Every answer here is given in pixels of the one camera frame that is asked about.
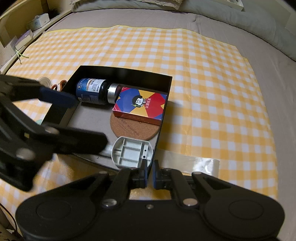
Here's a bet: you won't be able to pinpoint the clear tape strip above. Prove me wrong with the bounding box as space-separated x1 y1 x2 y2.
154 149 220 178

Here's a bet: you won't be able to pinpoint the orange handled scissors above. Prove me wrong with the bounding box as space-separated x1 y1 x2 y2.
51 80 67 92

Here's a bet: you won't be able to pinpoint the yellow checkered cloth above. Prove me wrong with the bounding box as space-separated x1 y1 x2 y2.
8 26 278 198

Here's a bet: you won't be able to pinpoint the grey long pillow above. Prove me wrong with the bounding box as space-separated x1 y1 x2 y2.
71 1 296 60

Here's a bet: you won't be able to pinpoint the black storage box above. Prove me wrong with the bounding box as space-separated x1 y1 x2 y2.
43 66 172 171

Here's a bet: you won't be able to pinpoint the wooden headboard shelf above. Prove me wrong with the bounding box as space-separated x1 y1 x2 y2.
1 1 72 74

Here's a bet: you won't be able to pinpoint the dark blue labelled bottle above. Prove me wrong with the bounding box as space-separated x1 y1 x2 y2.
76 78 122 105

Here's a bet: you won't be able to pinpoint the small white purple box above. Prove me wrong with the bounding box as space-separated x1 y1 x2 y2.
15 30 33 50

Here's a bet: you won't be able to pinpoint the colourful card box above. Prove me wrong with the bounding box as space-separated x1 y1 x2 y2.
112 87 167 126

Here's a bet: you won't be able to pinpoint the green yellow string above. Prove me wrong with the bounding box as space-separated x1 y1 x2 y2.
14 47 30 65

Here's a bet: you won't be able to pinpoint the round cork coaster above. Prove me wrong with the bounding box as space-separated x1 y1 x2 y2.
110 113 160 141

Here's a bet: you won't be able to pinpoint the grey white brush tool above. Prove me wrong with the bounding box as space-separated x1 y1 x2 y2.
100 137 154 168

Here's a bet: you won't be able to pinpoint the white tissue box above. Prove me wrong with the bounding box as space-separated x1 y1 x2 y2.
26 13 50 31

